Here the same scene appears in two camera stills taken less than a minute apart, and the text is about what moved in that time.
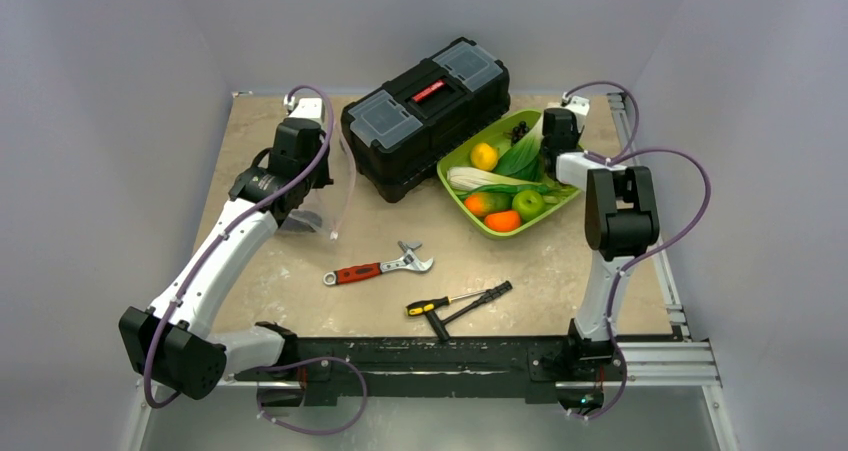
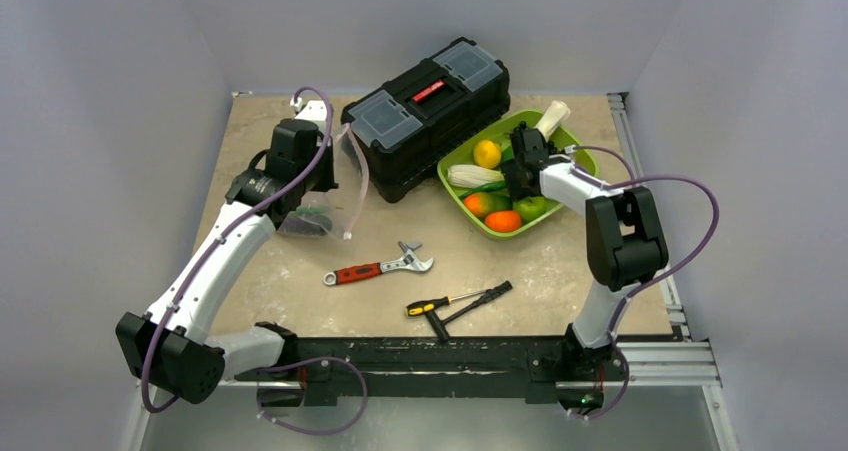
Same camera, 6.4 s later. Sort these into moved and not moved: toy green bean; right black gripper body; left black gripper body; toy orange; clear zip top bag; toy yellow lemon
Moved: right black gripper body; clear zip top bag
Not moved: toy green bean; toy orange; left black gripper body; toy yellow lemon
